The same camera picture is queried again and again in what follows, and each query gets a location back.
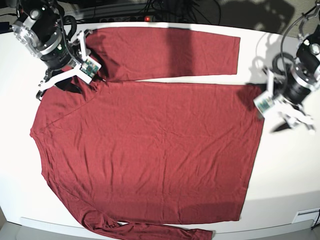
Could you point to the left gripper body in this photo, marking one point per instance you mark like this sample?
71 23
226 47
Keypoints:
299 86

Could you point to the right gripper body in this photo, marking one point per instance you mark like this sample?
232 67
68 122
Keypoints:
59 56

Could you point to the red long-sleeve T-shirt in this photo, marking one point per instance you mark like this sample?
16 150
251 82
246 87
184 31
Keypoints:
133 159

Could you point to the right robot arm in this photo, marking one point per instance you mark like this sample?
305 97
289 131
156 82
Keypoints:
44 29

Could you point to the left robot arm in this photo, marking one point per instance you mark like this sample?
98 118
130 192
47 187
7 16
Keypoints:
307 56

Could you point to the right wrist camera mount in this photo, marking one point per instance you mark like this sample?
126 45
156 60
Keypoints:
84 67

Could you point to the white label box with cable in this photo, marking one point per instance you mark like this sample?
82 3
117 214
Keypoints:
306 215

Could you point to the black power strip red switch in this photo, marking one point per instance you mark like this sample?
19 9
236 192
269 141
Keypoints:
139 18

